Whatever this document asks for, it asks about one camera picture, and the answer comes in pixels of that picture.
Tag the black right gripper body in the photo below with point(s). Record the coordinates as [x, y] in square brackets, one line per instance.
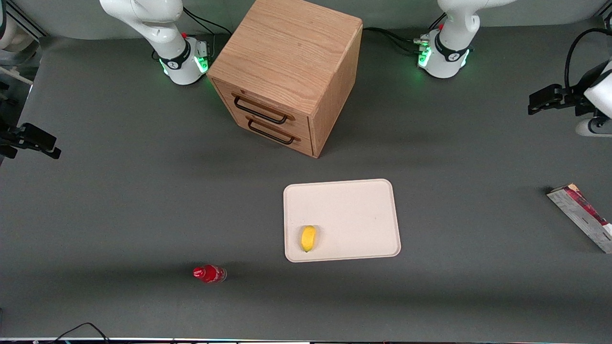
[10, 138]

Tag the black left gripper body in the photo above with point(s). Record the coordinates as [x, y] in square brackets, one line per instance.
[575, 100]

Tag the red tartan cookie box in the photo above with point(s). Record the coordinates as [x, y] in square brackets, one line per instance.
[584, 215]

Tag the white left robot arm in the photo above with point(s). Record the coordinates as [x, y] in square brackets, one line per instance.
[449, 43]

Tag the beige rectangular tray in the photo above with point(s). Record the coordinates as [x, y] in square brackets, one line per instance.
[349, 215]

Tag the red plastic bottle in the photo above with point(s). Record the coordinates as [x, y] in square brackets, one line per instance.
[209, 274]

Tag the wooden two-drawer cabinet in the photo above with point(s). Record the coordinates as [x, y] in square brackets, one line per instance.
[287, 52]

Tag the yellow lemon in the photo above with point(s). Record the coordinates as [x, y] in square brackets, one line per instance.
[308, 239]

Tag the aluminium frame rail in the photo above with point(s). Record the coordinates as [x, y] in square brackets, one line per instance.
[25, 22]

